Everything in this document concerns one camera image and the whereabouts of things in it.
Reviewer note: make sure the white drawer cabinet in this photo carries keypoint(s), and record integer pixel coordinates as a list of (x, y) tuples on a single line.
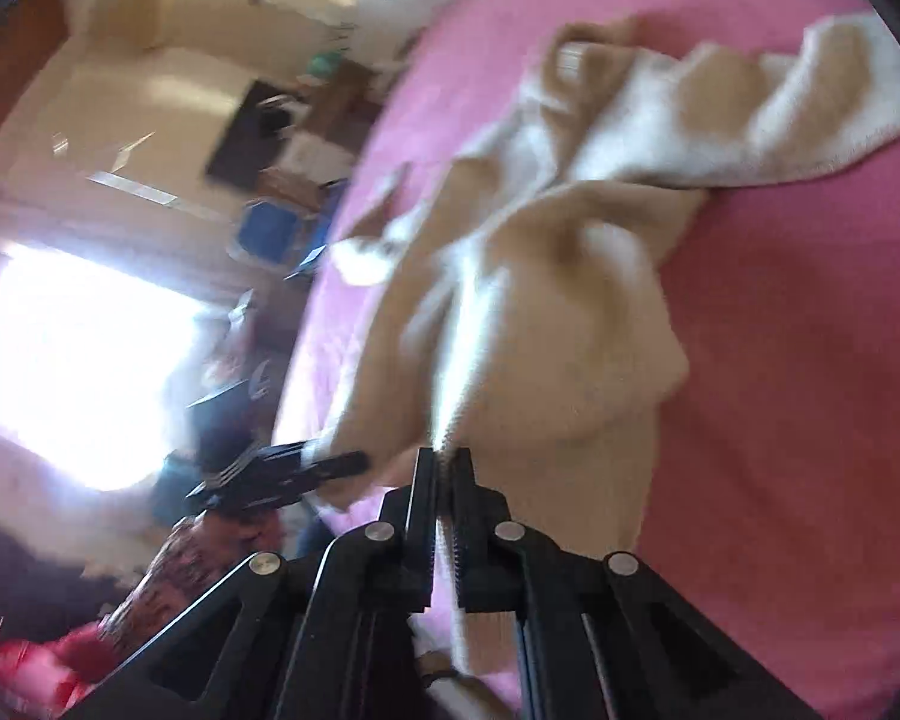
[(307, 154)]

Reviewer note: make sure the beige knitted sweater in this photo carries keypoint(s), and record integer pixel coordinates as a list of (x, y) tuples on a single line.
[(555, 300)]

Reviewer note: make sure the person's patterned clothing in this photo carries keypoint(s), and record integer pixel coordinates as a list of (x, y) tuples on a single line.
[(172, 592)]

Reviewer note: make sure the wooden desk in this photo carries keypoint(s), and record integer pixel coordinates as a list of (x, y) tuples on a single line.
[(337, 97)]

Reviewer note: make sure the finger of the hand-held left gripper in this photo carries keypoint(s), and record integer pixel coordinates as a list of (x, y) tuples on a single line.
[(341, 465)]

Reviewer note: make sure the bright window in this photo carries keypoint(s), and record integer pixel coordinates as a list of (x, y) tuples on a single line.
[(82, 360)]

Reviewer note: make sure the red cloth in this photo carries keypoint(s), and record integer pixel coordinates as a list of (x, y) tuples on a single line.
[(37, 667)]

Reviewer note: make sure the pink bedspread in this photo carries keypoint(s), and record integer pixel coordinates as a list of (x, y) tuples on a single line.
[(780, 427)]

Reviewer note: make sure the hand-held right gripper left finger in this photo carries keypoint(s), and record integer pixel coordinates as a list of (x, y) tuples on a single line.
[(422, 510)]

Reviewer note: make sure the black television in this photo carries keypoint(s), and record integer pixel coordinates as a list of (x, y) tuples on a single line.
[(244, 142)]

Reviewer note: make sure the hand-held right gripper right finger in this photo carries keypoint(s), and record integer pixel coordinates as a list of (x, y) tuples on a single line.
[(461, 510)]

